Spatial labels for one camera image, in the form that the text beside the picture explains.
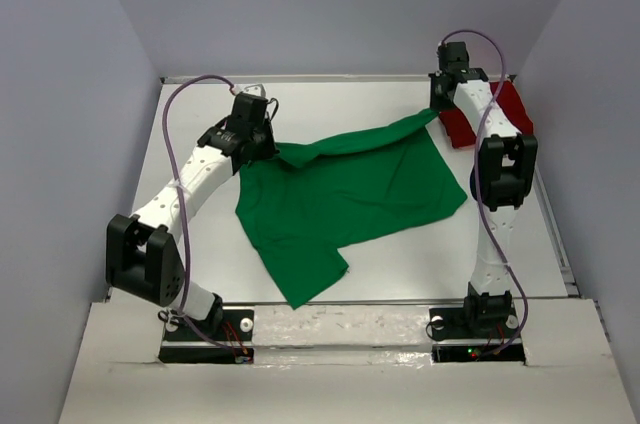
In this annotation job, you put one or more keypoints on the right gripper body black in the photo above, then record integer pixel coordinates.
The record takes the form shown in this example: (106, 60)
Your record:
(440, 101)

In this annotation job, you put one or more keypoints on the aluminium rail right edge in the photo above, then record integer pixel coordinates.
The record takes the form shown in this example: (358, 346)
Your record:
(553, 235)

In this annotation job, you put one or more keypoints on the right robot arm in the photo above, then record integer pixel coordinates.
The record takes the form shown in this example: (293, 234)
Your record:
(500, 180)

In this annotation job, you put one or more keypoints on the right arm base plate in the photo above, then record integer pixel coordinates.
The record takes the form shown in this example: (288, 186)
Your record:
(455, 342)

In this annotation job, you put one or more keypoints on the green t-shirt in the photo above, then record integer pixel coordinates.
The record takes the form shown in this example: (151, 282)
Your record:
(301, 207)

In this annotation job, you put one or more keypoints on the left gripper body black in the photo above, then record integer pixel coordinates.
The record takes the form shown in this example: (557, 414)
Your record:
(263, 137)

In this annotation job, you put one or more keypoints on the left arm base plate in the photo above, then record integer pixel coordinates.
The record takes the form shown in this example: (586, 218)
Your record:
(230, 343)

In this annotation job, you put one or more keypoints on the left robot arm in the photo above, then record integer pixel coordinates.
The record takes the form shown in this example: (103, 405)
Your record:
(142, 255)

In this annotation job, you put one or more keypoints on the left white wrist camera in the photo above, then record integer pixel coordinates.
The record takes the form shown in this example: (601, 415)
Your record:
(256, 89)

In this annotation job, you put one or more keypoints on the folded red t-shirt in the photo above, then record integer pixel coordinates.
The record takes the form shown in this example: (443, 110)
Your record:
(507, 117)

